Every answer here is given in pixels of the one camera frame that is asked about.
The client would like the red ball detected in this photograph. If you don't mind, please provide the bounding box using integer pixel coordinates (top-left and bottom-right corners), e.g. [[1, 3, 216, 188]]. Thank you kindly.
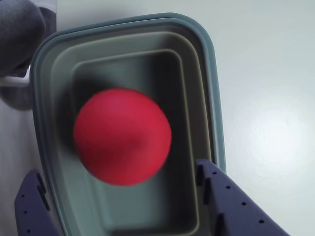
[[73, 88, 172, 187]]

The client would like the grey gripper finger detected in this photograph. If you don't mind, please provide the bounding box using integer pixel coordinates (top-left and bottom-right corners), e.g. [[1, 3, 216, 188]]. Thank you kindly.
[[14, 170, 63, 236], [195, 158, 294, 236]]

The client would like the grey plastic container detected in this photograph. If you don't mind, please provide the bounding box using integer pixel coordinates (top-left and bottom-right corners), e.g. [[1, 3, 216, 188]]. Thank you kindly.
[[29, 12, 226, 236]]

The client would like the grey rounded fabric object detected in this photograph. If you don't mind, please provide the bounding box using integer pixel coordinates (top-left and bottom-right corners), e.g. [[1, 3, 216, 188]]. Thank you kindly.
[[0, 0, 58, 111]]

